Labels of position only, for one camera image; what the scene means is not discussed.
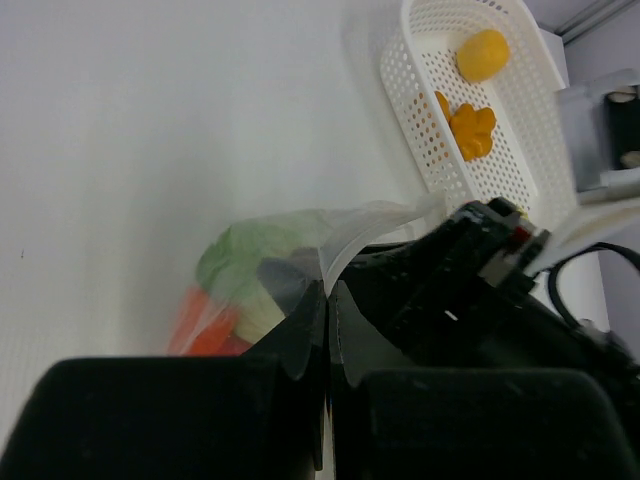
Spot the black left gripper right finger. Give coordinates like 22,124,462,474
328,284,639,479

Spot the green fake cabbage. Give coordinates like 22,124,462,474
195,209,335,345

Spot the fake carrot with green leaves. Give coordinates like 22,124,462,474
168,286,239,356

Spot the clear zip top bag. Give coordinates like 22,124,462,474
167,194,447,356

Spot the yellow fake lemon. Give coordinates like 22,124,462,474
456,29,511,83

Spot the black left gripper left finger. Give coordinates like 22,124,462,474
1,283,326,479

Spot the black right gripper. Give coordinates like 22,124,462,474
344,198,639,373

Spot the orange fake fruit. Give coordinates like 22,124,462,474
435,91,497,162

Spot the white perforated plastic basket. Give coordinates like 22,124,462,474
380,1,577,230

